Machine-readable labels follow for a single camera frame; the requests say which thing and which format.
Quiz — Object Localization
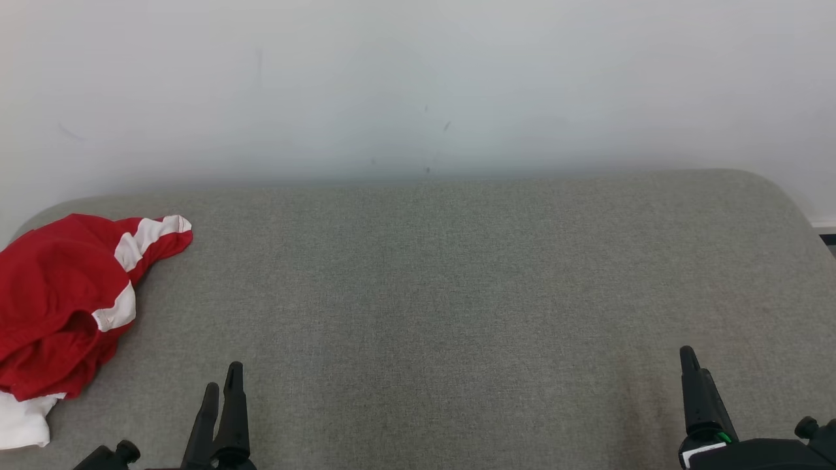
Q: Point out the grey fabric sofa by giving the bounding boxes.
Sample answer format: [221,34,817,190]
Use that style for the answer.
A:
[0,168,836,470]

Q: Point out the red garment broad white bands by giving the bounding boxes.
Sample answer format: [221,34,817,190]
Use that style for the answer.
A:
[0,214,194,451]

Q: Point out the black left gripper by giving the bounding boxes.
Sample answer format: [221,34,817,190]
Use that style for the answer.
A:
[181,362,259,470]

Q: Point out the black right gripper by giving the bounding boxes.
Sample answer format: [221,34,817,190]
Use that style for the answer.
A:
[678,346,836,470]

